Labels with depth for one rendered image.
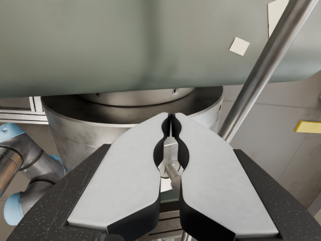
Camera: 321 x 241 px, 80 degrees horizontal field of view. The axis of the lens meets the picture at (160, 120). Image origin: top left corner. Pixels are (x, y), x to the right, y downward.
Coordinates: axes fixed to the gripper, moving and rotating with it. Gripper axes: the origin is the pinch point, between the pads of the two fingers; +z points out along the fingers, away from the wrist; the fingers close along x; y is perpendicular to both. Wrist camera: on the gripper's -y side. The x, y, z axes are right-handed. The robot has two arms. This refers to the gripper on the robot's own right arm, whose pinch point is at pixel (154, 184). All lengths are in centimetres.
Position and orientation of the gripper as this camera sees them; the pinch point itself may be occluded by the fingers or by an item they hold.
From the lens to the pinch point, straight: 54.0
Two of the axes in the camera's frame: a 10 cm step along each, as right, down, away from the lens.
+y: -0.1, 8.6, 5.1
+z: 9.8, -0.8, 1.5
